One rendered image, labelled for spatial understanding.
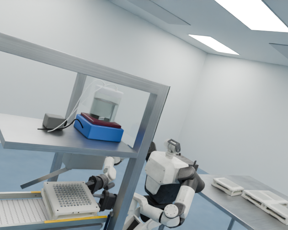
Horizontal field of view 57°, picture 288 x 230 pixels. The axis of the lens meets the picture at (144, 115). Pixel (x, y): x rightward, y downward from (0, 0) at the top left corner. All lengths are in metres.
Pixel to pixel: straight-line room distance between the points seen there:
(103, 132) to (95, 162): 0.28
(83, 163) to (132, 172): 0.32
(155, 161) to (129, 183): 0.42
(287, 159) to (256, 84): 1.74
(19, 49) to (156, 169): 1.14
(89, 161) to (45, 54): 0.75
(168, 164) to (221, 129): 5.05
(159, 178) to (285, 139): 4.60
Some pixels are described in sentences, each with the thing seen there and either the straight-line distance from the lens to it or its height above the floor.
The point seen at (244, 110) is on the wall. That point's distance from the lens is 6.51.
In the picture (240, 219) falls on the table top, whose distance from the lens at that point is 2.45.
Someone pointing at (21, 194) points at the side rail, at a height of 0.97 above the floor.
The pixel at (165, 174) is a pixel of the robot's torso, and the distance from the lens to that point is 1.72.
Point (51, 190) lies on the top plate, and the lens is 1.53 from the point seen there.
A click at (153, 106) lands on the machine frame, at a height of 1.63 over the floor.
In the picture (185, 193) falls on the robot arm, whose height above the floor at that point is 1.19.
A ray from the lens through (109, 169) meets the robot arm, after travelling 1.82.
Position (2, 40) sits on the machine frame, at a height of 1.72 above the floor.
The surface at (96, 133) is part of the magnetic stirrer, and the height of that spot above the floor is 1.42.
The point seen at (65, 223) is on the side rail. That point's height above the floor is 0.96.
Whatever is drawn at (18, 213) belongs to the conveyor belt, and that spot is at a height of 0.94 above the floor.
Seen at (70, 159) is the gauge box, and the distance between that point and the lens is 1.52.
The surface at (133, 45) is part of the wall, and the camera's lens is 5.69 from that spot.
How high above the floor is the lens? 1.75
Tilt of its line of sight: 8 degrees down
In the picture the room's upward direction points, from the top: 18 degrees clockwise
